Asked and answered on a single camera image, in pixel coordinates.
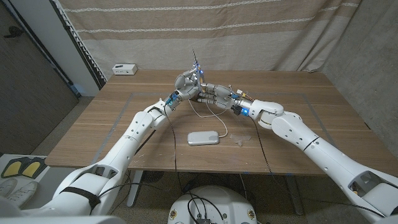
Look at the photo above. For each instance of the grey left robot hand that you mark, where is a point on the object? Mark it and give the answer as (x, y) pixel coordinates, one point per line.
(186, 85)

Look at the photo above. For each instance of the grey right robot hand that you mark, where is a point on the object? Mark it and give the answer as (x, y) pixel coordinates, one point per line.
(222, 95)

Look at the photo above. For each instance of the clear plastic bag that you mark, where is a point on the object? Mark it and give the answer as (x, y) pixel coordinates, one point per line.
(240, 138)

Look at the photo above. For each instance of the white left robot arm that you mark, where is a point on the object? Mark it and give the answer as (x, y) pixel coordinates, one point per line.
(124, 146)

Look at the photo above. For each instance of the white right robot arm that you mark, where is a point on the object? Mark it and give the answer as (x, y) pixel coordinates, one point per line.
(311, 146)

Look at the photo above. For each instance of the silver power bank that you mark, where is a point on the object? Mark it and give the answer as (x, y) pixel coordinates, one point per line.
(203, 138)

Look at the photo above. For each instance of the beige striped curtain backdrop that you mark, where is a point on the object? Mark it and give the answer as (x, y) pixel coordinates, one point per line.
(202, 31)

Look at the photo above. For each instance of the white power strip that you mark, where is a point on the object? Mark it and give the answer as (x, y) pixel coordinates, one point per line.
(124, 69)

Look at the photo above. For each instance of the black round floor object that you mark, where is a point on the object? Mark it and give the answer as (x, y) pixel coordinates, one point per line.
(152, 176)

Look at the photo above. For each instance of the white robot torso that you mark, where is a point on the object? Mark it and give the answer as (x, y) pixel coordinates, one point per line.
(214, 202)

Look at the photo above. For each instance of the white table leg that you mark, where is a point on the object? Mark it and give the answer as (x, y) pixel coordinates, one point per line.
(293, 196)
(134, 188)

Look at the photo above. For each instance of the white sneaker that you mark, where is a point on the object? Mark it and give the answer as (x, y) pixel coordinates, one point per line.
(6, 186)
(23, 193)

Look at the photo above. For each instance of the black zigzag frame strip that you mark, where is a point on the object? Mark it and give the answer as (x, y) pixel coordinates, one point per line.
(79, 46)

